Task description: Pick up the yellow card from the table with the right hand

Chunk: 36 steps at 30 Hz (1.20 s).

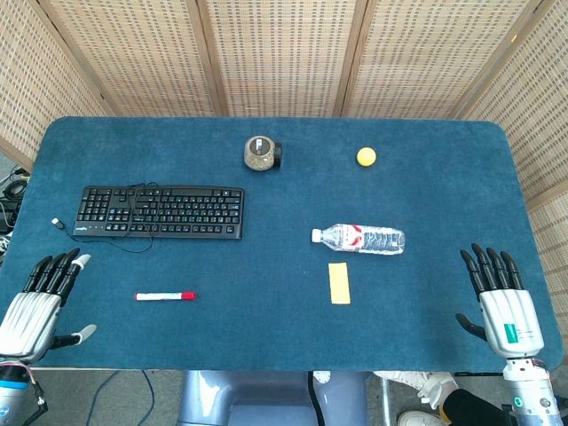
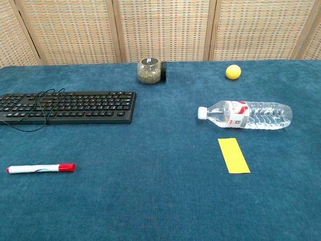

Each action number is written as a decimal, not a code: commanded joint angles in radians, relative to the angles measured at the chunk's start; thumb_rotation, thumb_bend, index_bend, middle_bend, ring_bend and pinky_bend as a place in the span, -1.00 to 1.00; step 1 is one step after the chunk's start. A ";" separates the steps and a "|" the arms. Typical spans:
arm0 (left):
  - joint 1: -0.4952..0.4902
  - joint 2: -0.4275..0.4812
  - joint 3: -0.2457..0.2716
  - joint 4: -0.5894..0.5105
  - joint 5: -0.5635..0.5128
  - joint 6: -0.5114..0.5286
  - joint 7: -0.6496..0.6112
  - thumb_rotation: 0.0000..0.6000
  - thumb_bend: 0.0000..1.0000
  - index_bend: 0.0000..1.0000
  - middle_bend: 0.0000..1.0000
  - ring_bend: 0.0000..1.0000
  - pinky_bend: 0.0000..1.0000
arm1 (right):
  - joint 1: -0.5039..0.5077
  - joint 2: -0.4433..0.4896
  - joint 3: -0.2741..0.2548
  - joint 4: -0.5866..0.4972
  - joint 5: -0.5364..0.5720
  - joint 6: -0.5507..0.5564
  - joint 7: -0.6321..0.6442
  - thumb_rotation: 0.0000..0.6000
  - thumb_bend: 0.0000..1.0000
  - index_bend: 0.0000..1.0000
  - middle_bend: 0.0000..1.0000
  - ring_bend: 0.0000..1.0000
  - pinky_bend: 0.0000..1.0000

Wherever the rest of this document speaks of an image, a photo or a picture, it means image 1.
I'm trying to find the glass jar with black lid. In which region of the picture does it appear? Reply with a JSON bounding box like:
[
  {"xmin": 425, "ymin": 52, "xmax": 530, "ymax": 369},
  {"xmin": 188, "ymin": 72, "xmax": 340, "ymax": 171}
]
[{"xmin": 242, "ymin": 135, "xmax": 284, "ymax": 171}]

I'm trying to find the blue floor cable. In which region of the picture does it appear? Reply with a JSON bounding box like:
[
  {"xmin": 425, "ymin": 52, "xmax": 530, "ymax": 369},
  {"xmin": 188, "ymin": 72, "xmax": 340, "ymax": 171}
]
[{"xmin": 84, "ymin": 370, "xmax": 155, "ymax": 426}]

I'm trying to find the white sneaker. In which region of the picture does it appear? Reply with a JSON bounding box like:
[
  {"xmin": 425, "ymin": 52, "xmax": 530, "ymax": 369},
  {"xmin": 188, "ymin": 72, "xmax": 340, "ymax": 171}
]
[
  {"xmin": 396, "ymin": 410, "xmax": 441, "ymax": 426},
  {"xmin": 372, "ymin": 370, "xmax": 459, "ymax": 410}
]

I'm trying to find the blue carpet table cover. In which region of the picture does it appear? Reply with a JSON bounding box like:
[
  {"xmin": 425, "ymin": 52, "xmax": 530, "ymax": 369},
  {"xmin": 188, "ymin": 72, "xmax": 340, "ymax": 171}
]
[{"xmin": 0, "ymin": 115, "xmax": 564, "ymax": 373}]

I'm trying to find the yellow rectangular card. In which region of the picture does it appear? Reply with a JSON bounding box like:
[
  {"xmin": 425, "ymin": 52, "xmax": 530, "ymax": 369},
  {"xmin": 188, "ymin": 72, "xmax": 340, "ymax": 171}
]
[{"xmin": 327, "ymin": 262, "xmax": 351, "ymax": 305}]

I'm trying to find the left black-fingered silver robot hand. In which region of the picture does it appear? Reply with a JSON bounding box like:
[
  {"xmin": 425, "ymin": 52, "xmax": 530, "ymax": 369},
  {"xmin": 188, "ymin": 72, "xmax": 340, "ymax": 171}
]
[{"xmin": 0, "ymin": 247, "xmax": 98, "ymax": 364}]

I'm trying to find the woven bamboo folding screen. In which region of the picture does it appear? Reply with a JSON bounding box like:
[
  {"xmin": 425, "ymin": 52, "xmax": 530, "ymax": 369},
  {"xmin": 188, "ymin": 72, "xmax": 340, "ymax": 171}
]
[{"xmin": 0, "ymin": 0, "xmax": 568, "ymax": 314}]

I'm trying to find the right black-fingered silver robot hand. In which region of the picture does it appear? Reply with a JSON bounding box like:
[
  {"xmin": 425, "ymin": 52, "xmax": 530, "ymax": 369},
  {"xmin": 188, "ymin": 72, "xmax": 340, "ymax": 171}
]
[{"xmin": 454, "ymin": 242, "xmax": 546, "ymax": 359}]

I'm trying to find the grey-blue robot torso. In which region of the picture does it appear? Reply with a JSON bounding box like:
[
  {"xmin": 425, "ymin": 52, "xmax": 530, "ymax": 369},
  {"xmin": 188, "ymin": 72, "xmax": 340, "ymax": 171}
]
[{"xmin": 176, "ymin": 369, "xmax": 372, "ymax": 426}]

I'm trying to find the clear plastic water bottle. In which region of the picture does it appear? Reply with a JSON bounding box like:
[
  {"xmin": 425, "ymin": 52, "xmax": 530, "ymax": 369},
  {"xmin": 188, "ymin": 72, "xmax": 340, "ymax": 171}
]
[{"xmin": 311, "ymin": 223, "xmax": 406, "ymax": 256}]

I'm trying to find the black floor cable bundle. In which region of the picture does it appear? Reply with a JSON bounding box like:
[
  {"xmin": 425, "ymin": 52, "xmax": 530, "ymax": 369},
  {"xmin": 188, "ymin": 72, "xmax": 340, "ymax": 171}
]
[{"xmin": 0, "ymin": 164, "xmax": 31, "ymax": 255}]

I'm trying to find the black trouser leg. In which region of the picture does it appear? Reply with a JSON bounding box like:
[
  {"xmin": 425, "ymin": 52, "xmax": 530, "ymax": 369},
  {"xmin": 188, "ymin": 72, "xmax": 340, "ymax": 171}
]
[{"xmin": 442, "ymin": 387, "xmax": 512, "ymax": 426}]

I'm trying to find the red-capped white marker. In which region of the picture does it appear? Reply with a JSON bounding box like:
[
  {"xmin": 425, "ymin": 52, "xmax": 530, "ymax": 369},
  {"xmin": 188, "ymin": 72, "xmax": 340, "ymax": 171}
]
[{"xmin": 135, "ymin": 291, "xmax": 197, "ymax": 303}]

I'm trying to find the black keyboard USB cable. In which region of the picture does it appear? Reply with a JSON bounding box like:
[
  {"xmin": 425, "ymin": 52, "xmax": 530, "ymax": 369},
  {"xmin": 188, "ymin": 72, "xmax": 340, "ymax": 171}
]
[{"xmin": 50, "ymin": 182, "xmax": 157, "ymax": 255}]

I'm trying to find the black computer keyboard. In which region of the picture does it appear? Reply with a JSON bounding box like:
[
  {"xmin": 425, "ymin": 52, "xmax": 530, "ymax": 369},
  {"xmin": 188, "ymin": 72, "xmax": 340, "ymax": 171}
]
[{"xmin": 72, "ymin": 185, "xmax": 246, "ymax": 241}]

